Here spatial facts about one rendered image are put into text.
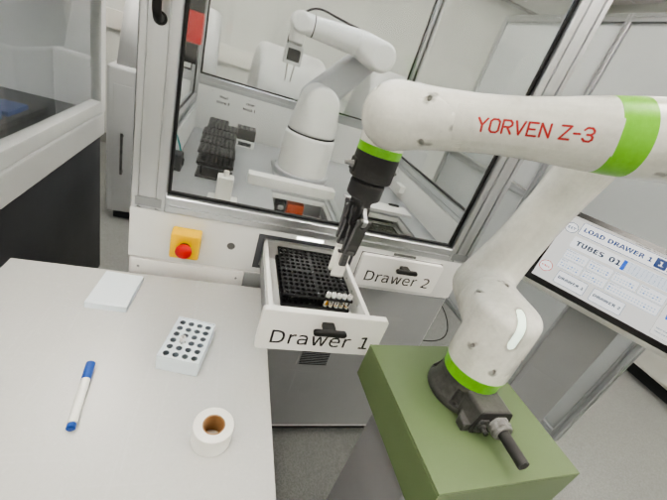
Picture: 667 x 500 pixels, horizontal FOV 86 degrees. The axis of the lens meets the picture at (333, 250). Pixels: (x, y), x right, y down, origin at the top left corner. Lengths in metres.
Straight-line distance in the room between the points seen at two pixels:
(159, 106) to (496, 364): 0.88
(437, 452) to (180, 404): 0.48
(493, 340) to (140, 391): 0.67
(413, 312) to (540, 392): 0.62
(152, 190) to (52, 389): 0.47
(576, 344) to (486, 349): 0.85
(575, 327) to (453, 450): 0.89
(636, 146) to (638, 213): 1.61
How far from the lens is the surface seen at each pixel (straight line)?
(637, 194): 2.29
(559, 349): 1.60
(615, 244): 1.52
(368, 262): 1.11
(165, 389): 0.82
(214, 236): 1.03
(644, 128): 0.67
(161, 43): 0.91
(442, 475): 0.74
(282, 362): 1.36
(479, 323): 0.75
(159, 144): 0.95
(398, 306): 1.29
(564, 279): 1.43
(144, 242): 1.07
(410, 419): 0.78
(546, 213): 0.85
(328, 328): 0.78
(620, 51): 2.65
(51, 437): 0.79
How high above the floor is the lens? 1.40
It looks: 27 degrees down
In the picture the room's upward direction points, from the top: 19 degrees clockwise
